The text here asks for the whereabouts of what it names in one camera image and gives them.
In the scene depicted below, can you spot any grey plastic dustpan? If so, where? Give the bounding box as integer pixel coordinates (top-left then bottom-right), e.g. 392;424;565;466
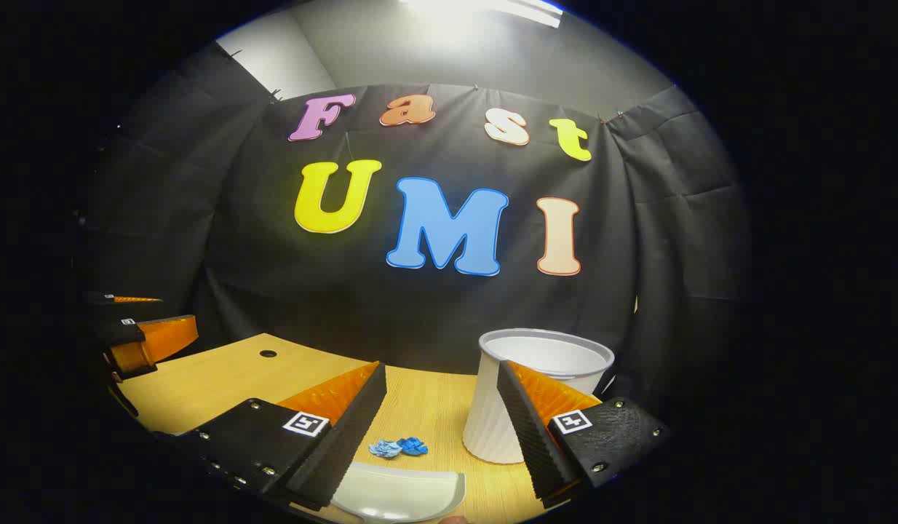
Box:
331;461;466;524

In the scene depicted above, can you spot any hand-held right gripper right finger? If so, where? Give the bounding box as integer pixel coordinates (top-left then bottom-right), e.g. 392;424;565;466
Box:
496;360;672;510

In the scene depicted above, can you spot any white ribbed garbage bin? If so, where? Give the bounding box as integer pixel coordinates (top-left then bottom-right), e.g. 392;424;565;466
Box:
462;328;616;464

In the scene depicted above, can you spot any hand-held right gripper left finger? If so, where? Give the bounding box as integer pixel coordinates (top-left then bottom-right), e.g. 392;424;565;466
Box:
152;361;389;512

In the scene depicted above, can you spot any wooden desktop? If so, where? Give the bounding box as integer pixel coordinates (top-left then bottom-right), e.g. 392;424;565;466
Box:
118;333;566;524

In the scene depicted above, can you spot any ceiling light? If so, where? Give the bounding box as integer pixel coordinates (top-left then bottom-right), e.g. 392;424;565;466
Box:
398;0;566;30

